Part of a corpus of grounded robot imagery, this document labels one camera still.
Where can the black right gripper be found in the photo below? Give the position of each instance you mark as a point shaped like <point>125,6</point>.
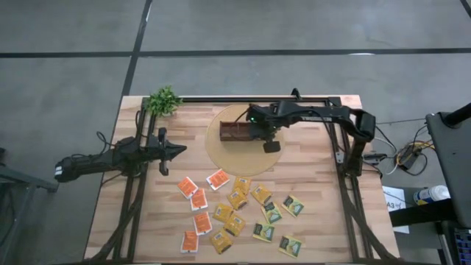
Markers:
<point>271,134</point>

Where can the black pole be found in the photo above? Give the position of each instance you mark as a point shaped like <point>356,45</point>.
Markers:
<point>458,116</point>

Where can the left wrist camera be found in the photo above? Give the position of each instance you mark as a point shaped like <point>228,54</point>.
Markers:
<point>152,151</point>

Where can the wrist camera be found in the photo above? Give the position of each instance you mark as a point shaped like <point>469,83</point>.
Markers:
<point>252,117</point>
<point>152,151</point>

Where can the black clamp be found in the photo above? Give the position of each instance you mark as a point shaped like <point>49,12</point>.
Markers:
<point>296,94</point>

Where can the orange tea bag packet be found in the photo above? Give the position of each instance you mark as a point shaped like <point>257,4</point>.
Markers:
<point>187,187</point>
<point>190,241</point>
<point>218,179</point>
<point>202,223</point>
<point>199,199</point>

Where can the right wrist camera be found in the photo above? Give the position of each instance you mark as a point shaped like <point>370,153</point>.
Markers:
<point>252,117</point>

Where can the white and blue bottle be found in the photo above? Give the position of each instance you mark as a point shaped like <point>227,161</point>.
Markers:
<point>432,194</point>

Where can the white paper sheet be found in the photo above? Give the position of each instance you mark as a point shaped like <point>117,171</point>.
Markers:
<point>393,200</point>

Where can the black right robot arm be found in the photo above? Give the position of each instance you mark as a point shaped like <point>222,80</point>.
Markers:
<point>312,112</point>

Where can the silver packet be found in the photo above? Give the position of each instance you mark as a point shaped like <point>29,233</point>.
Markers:
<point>263,232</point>

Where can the black aluminium table frame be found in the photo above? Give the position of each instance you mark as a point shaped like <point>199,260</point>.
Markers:
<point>239,99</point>

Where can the round woven straw placemat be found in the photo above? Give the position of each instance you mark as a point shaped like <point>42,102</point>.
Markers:
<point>239,162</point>

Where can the dark grey cart top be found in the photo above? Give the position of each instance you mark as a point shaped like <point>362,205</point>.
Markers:
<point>452,165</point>

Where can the black power strip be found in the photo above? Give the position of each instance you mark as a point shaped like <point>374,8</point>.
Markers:
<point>407,156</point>

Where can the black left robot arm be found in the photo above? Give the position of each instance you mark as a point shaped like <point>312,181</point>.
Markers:
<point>92,162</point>

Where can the dark metal stand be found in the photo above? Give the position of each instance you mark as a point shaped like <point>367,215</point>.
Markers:
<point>22,183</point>

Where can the silver metal bracket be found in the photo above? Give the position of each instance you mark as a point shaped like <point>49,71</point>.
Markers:
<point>339,157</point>

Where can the yellow tea bag packet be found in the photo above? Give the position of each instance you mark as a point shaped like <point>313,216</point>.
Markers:
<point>234,224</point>
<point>243,183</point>
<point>221,241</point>
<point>223,212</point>
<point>261,194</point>
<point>237,199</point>

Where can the green plant in white pot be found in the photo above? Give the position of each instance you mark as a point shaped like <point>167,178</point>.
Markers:
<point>162,101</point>

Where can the brown wooden tea box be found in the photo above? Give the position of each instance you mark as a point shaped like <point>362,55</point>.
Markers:
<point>235,131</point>

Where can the black cart shelf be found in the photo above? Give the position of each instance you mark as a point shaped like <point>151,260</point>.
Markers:
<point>416,215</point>

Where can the black power adapter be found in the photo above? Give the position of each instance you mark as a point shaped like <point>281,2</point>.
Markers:
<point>373,158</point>

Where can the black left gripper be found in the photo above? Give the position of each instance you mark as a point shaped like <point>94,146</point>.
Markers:
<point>163,151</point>

